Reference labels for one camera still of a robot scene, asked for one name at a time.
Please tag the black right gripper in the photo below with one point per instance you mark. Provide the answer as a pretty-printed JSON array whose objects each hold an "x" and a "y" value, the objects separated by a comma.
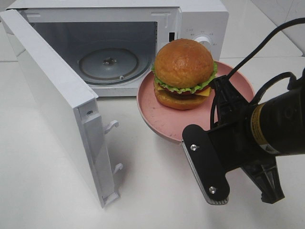
[{"x": 236, "y": 139}]

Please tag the pink round plate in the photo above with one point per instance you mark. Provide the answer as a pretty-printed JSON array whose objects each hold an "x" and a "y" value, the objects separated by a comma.
[{"x": 170, "y": 123}]

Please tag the toy burger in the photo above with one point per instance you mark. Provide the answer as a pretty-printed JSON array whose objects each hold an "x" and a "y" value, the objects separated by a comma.
[{"x": 182, "y": 72}]

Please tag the white microwave door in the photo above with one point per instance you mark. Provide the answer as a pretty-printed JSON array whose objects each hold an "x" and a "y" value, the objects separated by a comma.
[{"x": 68, "y": 104}]

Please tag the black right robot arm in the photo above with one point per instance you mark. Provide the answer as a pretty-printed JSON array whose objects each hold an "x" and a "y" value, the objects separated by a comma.
[{"x": 283, "y": 114}]

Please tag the upper white power knob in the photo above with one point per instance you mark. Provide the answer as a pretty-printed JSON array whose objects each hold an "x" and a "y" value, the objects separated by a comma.
[{"x": 204, "y": 40}]

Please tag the glass turntable plate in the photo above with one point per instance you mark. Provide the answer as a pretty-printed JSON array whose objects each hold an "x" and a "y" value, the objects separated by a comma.
[{"x": 110, "y": 66}]

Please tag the white microwave oven body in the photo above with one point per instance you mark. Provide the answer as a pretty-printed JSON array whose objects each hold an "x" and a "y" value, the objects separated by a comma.
[{"x": 75, "y": 28}]

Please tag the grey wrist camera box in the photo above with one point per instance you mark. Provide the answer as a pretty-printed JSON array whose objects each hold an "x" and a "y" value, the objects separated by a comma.
[{"x": 205, "y": 165}]

